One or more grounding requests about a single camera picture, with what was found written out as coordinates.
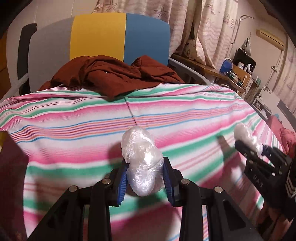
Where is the grey yellow blue chair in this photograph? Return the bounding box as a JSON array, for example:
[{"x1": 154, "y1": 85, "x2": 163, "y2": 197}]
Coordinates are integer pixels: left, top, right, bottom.
[{"x1": 2, "y1": 13, "x2": 211, "y2": 99}]

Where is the pink patterned curtain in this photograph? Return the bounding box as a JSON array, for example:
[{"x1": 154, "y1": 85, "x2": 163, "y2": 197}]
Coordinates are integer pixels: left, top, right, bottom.
[{"x1": 93, "y1": 0, "x2": 238, "y2": 70}]

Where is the striped bed sheet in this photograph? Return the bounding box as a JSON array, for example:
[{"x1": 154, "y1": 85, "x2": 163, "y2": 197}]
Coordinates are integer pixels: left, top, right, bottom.
[{"x1": 1, "y1": 84, "x2": 280, "y2": 237}]

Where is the pink pillow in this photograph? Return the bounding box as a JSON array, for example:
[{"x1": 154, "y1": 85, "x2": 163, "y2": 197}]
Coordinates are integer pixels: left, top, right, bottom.
[{"x1": 267, "y1": 115, "x2": 295, "y2": 158}]

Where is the wooden desk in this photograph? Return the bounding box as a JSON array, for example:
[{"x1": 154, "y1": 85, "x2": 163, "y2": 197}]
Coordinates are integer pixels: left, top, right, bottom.
[{"x1": 171, "y1": 54, "x2": 244, "y2": 93}]

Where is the black shelf with items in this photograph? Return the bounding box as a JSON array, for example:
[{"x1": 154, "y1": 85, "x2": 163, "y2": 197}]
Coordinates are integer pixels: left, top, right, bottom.
[{"x1": 233, "y1": 48, "x2": 256, "y2": 75}]

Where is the white air conditioner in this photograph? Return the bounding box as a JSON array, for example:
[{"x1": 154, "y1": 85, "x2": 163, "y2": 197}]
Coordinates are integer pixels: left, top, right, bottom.
[{"x1": 256, "y1": 29, "x2": 285, "y2": 51}]

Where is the blue jug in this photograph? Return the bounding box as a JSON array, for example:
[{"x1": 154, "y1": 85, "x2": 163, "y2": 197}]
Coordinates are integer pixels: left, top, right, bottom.
[{"x1": 220, "y1": 58, "x2": 233, "y2": 73}]

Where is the white plastic wrap ball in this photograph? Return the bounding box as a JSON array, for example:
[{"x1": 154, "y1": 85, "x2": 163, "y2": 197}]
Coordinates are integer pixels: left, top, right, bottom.
[{"x1": 121, "y1": 126, "x2": 164, "y2": 197}]

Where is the dark red garment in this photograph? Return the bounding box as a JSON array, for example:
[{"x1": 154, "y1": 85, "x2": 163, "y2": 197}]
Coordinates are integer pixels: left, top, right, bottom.
[{"x1": 40, "y1": 55, "x2": 184, "y2": 99}]

